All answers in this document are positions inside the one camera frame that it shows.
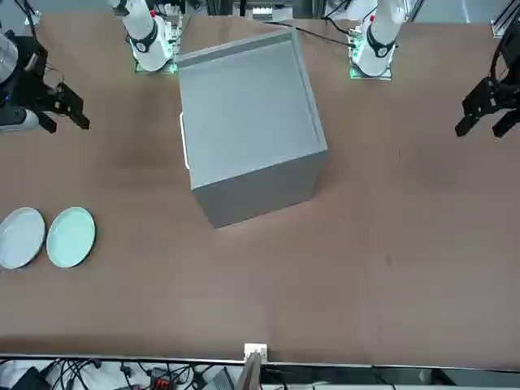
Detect gray cabinet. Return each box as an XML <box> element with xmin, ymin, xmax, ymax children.
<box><xmin>174</xmin><ymin>28</ymin><xmax>329</xmax><ymax>229</ymax></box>

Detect pale gray-white plate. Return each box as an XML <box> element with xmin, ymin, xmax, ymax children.
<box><xmin>0</xmin><ymin>206</ymin><xmax>46</xmax><ymax>270</ymax></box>

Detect aluminium frame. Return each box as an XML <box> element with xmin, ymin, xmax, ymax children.
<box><xmin>184</xmin><ymin>0</ymin><xmax>326</xmax><ymax>20</ymax></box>

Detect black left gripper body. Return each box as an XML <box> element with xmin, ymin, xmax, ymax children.
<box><xmin>489</xmin><ymin>28</ymin><xmax>520</xmax><ymax>111</ymax></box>

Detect aluminium table edge rail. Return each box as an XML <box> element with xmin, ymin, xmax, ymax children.
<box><xmin>0</xmin><ymin>353</ymin><xmax>520</xmax><ymax>374</ymax></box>

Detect aluminium profile bar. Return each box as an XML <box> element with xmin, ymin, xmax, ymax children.
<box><xmin>489</xmin><ymin>0</ymin><xmax>520</xmax><ymax>40</ymax></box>

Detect aluminium camera post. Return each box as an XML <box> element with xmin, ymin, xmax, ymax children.
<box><xmin>236</xmin><ymin>343</ymin><xmax>270</xmax><ymax>390</ymax></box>

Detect black base cable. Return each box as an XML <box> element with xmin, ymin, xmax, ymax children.
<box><xmin>290</xmin><ymin>24</ymin><xmax>353</xmax><ymax>45</ymax></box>

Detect light green plate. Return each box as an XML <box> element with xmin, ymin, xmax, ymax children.
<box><xmin>45</xmin><ymin>206</ymin><xmax>97</xmax><ymax>269</ymax></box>

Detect white drawer handle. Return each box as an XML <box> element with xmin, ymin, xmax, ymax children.
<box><xmin>179</xmin><ymin>112</ymin><xmax>192</xmax><ymax>170</ymax></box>

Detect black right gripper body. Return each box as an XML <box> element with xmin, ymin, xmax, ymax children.
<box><xmin>15</xmin><ymin>36</ymin><xmax>67</xmax><ymax>118</ymax></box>

